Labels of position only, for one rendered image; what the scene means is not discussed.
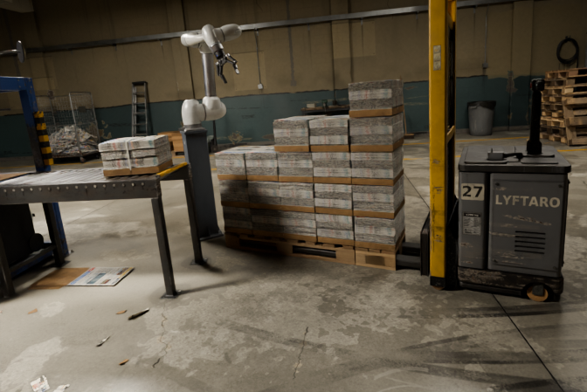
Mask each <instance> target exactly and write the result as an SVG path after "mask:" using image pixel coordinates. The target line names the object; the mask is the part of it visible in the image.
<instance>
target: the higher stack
mask: <svg viewBox="0 0 587 392"><path fill-rule="evenodd" d="M403 86H404V85H403V80H401V79H398V80H396V79H390V80H378V81H369V82H359V83H351V84H349V86H348V88H349V94H350V95H349V103H350V104H349V106H350V109H349V111H358V110H374V109H390V108H394V107H397V109H398V107H400V106H402V105H403V95H404V94H403V88H402V87H403ZM350 118H352V119H350V120H349V123H350V130H351V131H350V135H351V136H350V137H351V145H392V146H393V144H395V143H396V142H399V140H401V139H402V138H404V129H403V113H396V114H394V115H386V116H369V117H350ZM403 151H404V149H403V145H401V146H399V147H398V148H397V149H395V150H394V151H387V152H352V153H351V161H352V178H362V179H387V180H393V183H394V179H395V178H396V176H397V175H398V174H399V173H400V172H401V171H402V170H403V169H404V167H403V159H404V152H403ZM352 188H353V191H352V192H353V198H354V199H353V201H354V210H365V211H377V212H390V213H394V212H395V211H396V210H397V208H398V206H399V205H400V203H401V202H402V201H403V200H404V197H405V191H404V176H403V175H402V176H401V177H400V179H399V180H398V181H397V182H396V184H395V185H394V186H383V185H362V184H353V186H352ZM404 219H405V211H404V206H403V207H402V209H401V210H400V211H399V212H398V213H397V215H396V217H395V218H394V219H391V218H380V217H357V216H355V229H356V231H355V238H356V239H355V241H359V242H368V243H376V244H391V245H395V244H396V242H397V240H398V239H399V237H401V233H402V231H403V230H404V226H405V220H404ZM402 242H405V233H404V234H403V236H402V238H401V240H400V242H399V244H398V246H397V248H396V250H395V251H387V250H379V249H371V248H364V247H355V248H356V265H360V266H367V267H374V268H380V269H386V270H392V271H395V270H396V269H397V265H396V256H397V255H396V254H400V255H403V254H402Z"/></svg>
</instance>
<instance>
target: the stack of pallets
mask: <svg viewBox="0 0 587 392"><path fill-rule="evenodd" d="M544 80H545V87H544V90H543V91H541V93H542V104H541V109H542V117H541V124H540V139H549V141H561V143H563V144H566V143H567V139H566V138H567V135H566V133H565V129H566V127H565V126H564V117H563V114H564V112H563V104H562V100H566V99H574V98H578V95H579V98H584V97H587V67H585V68H573V69H563V70H554V71H545V79H544ZM576 87H577V89H576ZM561 89H562V91H561ZM575 89H576V90H575ZM551 113H552V114H551Z"/></svg>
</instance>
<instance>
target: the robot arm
mask: <svg viewBox="0 0 587 392"><path fill-rule="evenodd" d="M241 32H242V31H241V28H240V26H239V25H237V24H227V25H224V26H222V27H221V28H214V27H213V26H212V25H210V24H207V25H205V26H204V27H203V29H202V31H199V32H190V33H184V34H183V35H182V36H181V42H182V44H183V45H184V46H187V47H193V48H198V49H199V51H200V53H202V63H203V73H204V92H205V97H204V98H203V103H202V104H199V102H198V101H197V100H194V99H193V100H185V101H184V103H183V106H182V117H183V127H181V128H178V131H184V132H191V131H199V130H205V128H203V127H202V124H201V121H204V120H217V119H220V118H222V117H223V116H224V115H225V114H226V107H225V105H224V103H223V102H221V101H220V98H219V97H218V96H217V93H216V82H215V70H214V59H213V55H215V57H216V59H217V60H218V61H217V63H215V64H216V68H217V75H218V76H220V77H221V79H222V80H223V82H224V83H225V84H226V83H227V81H226V79H225V77H224V75H223V66H224V64H225V63H227V62H228V63H230V64H232V66H233V68H234V70H235V72H236V74H239V71H238V67H237V65H236V63H237V62H238V61H237V60H236V59H234V58H233V57H232V56H231V55H230V54H229V53H226V55H225V53H224V47H223V46H222V44H221V43H223V42H227V41H231V40H233V39H236V38H238V37H239V36H240V35H241ZM227 57H228V58H229V59H231V60H232V61H233V62H232V61H230V60H229V59H227Z"/></svg>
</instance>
